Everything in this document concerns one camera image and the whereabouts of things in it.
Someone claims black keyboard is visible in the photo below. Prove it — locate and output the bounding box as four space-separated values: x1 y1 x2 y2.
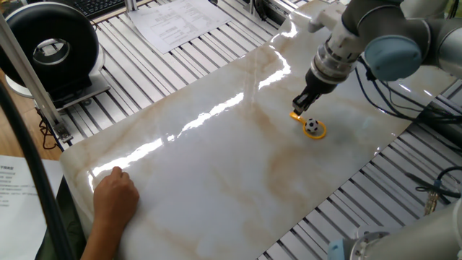
59 0 126 21

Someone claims bare human hand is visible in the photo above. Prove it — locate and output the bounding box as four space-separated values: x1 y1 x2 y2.
92 165 140 232

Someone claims thick black hose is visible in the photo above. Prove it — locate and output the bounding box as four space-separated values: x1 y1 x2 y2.
0 81 75 260

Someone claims black ring device white base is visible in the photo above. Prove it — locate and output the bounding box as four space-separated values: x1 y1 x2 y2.
0 1 111 109

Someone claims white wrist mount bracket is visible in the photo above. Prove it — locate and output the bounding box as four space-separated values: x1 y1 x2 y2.
308 3 346 34

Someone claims aluminium frame profile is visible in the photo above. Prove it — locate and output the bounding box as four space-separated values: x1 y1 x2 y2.
0 14 74 144

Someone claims marble pattern table sheet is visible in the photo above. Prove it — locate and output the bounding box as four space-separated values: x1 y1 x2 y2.
59 0 459 260

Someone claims black base cable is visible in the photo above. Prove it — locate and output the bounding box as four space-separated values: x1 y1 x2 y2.
404 165 462 217

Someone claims yellow bubble ring wand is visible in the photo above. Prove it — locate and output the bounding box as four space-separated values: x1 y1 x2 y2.
289 110 328 140

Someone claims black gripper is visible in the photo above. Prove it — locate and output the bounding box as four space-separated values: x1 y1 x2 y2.
291 68 339 116

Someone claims thin dark wire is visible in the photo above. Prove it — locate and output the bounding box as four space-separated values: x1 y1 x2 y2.
35 108 58 151

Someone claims printed paper sheet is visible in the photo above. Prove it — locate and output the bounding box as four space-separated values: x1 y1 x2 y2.
128 0 232 54
0 155 64 260

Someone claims bare human forearm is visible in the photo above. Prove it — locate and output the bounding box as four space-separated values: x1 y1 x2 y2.
79 222 127 260

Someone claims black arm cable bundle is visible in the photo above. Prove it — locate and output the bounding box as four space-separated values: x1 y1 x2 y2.
353 57 462 126

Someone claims dark green fabric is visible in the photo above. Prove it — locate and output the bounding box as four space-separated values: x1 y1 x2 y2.
53 175 88 260

